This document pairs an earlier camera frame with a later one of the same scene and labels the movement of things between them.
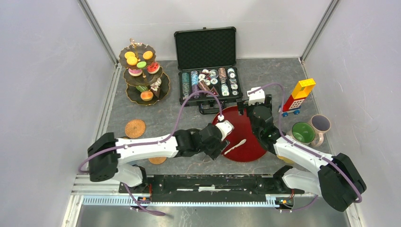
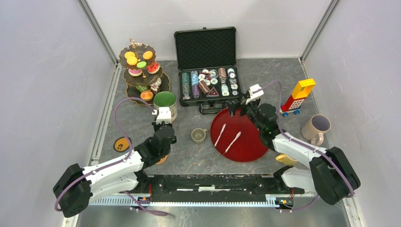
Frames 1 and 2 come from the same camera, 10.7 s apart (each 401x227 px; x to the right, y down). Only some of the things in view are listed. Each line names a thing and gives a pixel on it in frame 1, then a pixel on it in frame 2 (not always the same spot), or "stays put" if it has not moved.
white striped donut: (155, 86) stays put
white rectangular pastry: (142, 88) stays put
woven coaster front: (157, 160) stays put
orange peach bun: (146, 95) stays put
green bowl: (302, 132) to (166, 99)
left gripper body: (213, 151) to (156, 125)
